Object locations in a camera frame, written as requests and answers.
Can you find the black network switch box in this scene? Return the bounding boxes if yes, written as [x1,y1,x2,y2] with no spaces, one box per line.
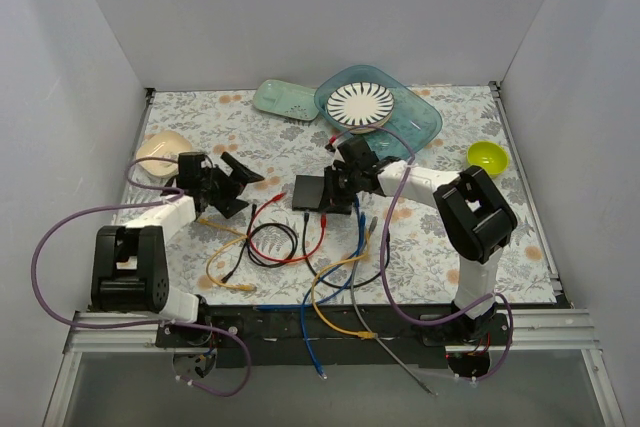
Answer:
[291,175,352,215]

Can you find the red ethernet cable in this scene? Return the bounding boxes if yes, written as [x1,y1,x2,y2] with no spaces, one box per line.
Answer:
[247,192,329,264]

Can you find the black cable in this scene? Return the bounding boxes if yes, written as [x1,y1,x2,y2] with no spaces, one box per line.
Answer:
[222,204,392,291]

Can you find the grey ethernet cable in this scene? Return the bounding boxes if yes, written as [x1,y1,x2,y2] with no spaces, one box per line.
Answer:
[349,216,436,396]

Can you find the yellow ethernet cable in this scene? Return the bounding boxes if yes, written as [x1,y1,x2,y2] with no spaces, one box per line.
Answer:
[310,231,377,341]
[197,217,256,292]

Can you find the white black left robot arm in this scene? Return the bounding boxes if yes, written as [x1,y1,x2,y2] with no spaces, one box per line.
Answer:
[91,152,264,347]

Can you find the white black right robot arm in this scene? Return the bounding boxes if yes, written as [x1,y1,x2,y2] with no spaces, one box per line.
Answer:
[324,136,517,345]

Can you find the floral table mat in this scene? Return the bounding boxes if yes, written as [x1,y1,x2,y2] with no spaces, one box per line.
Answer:
[143,86,555,305]

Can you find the cream square dish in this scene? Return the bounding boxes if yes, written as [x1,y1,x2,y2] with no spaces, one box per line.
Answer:
[136,131,193,179]

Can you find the striped white blue plate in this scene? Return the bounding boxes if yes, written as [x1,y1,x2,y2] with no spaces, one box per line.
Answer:
[325,82,395,133]

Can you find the teal plastic tray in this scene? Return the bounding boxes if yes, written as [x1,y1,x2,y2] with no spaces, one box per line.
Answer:
[314,65,442,159]

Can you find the mint green divided dish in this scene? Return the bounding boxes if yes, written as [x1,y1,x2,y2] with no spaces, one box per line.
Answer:
[252,79,319,122]

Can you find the lime green bowl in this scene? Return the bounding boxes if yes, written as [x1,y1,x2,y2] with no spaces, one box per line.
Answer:
[466,141,509,178]

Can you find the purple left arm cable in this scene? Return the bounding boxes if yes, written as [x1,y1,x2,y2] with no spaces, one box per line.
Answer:
[30,156,252,398]

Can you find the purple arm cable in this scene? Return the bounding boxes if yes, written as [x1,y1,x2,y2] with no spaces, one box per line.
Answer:
[30,156,252,398]
[324,124,514,382]

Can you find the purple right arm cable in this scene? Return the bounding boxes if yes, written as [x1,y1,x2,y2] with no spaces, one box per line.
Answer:
[324,124,514,382]

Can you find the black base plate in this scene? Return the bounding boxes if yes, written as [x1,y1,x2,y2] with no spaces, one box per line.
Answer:
[155,304,509,369]

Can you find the aluminium frame rail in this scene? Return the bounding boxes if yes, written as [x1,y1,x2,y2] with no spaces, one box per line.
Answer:
[67,309,601,352]

